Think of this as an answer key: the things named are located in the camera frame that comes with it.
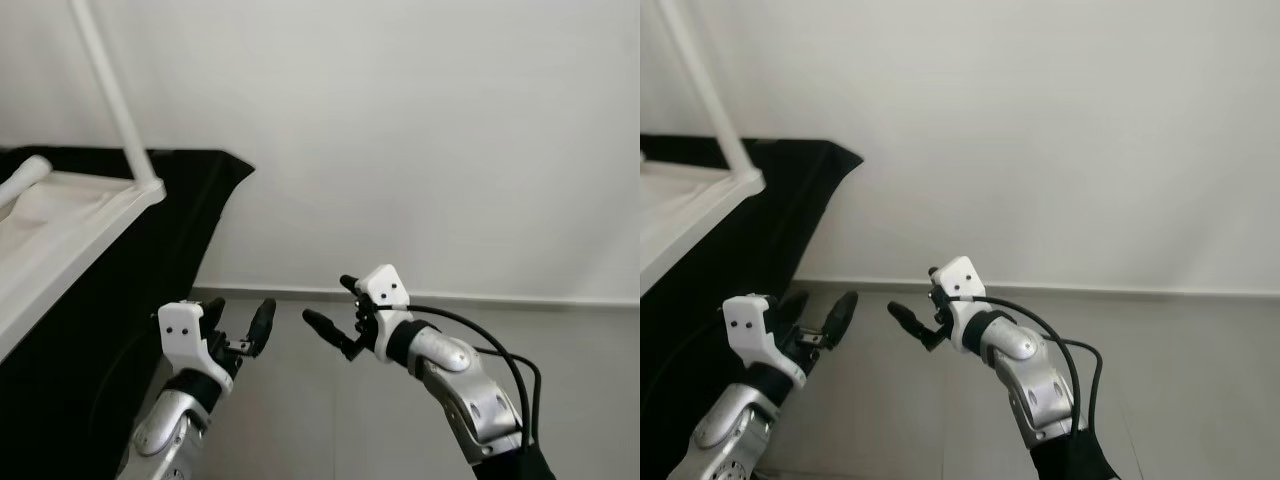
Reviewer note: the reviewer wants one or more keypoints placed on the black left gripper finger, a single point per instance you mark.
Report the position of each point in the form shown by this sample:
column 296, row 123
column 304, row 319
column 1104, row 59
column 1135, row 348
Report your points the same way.
column 214, row 312
column 842, row 315
column 793, row 305
column 262, row 320

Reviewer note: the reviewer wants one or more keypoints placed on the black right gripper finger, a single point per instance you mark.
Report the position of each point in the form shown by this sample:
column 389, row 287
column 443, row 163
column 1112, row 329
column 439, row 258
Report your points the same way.
column 936, row 275
column 325, row 328
column 908, row 320
column 348, row 283

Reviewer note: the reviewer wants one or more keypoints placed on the black tablecloth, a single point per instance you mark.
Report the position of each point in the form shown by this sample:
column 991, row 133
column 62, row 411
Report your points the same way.
column 150, row 260
column 780, row 220

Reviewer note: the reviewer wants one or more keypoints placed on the white plastic table top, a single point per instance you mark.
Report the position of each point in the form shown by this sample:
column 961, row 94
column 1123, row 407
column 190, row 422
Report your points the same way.
column 680, row 210
column 60, row 230

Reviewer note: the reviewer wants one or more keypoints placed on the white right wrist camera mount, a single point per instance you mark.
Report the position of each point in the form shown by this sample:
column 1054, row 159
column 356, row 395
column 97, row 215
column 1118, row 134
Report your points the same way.
column 382, row 288
column 958, row 278

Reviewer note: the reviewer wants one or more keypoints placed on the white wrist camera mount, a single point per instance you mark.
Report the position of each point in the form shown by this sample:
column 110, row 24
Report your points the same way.
column 382, row 288
column 958, row 278
column 182, row 330
column 745, row 325

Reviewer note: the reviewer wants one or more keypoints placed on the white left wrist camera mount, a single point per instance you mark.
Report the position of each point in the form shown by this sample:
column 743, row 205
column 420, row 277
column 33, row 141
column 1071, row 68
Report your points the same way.
column 182, row 330
column 745, row 325

